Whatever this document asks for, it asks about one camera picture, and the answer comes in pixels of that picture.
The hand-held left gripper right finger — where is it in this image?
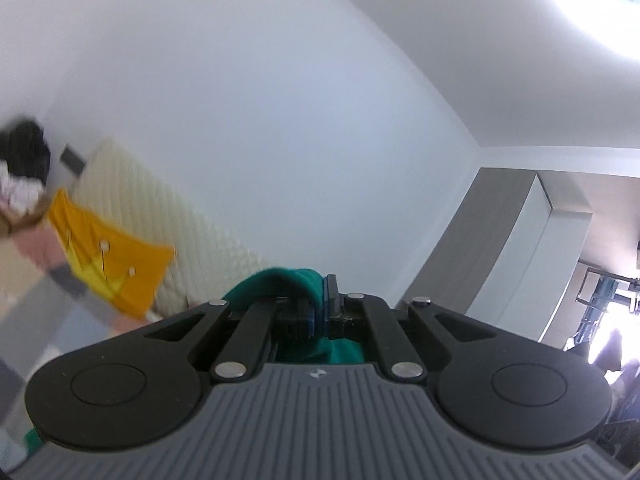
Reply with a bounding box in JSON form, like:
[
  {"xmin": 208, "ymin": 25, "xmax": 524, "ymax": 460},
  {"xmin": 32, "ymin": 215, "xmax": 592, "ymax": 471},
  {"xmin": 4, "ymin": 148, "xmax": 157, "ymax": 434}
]
[{"xmin": 323, "ymin": 275, "xmax": 482, "ymax": 380}]

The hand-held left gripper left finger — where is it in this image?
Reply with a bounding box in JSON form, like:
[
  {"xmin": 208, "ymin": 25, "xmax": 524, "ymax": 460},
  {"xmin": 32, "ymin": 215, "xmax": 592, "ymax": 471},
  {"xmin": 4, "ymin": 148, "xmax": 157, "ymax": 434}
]
[{"xmin": 143, "ymin": 296, "xmax": 318, "ymax": 385}]

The green jacket with black stripe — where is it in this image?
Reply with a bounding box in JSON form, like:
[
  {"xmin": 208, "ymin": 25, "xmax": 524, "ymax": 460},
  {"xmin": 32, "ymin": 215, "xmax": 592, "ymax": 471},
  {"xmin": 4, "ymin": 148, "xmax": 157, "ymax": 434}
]
[{"xmin": 22, "ymin": 266, "xmax": 366, "ymax": 458}]

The grey and white wardrobe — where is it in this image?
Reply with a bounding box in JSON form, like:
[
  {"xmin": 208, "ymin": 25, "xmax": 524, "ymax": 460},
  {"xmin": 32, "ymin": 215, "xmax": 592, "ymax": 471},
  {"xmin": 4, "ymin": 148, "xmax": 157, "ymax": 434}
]
[{"xmin": 400, "ymin": 166, "xmax": 594, "ymax": 347}]

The cream quilted headboard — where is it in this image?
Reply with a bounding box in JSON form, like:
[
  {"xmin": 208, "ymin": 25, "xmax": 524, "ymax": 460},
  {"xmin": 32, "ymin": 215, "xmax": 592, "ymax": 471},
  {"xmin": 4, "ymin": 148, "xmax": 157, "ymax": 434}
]
[{"xmin": 72, "ymin": 137, "xmax": 281, "ymax": 322}]

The yellow crown-print pillow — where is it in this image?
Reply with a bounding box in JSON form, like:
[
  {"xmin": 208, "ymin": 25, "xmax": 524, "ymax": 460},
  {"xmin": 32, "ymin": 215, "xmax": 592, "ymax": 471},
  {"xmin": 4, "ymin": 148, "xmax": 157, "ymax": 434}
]
[{"xmin": 47, "ymin": 188, "xmax": 176, "ymax": 319}]

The dark metal rack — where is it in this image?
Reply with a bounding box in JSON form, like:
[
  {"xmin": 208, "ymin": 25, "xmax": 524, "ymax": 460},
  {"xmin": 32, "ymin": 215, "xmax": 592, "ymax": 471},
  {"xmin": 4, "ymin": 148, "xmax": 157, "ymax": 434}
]
[{"xmin": 565, "ymin": 255, "xmax": 640, "ymax": 357}]

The colour-block bed sheet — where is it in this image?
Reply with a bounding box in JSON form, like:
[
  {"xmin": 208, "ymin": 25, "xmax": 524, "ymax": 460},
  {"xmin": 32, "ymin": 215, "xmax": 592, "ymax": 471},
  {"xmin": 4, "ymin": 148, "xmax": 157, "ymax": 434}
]
[{"xmin": 0, "ymin": 225, "xmax": 166, "ymax": 471}]

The cardboard box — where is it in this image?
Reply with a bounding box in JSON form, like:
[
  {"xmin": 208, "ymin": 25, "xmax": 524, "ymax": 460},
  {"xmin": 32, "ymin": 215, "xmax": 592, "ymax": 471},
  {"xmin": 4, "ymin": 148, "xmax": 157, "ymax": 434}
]
[{"xmin": 0, "ymin": 195, "xmax": 51, "ymax": 237}]

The dark cloth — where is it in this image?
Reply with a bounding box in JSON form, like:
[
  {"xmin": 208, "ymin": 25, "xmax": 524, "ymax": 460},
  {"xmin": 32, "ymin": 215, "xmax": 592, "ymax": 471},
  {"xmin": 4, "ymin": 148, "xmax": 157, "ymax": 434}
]
[{"xmin": 0, "ymin": 119, "xmax": 51, "ymax": 181}]

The grey wall socket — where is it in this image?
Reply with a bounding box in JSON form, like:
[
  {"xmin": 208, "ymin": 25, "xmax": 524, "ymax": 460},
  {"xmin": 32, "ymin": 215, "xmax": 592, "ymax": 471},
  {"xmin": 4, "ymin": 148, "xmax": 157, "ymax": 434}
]
[{"xmin": 60, "ymin": 144, "xmax": 86, "ymax": 174}]

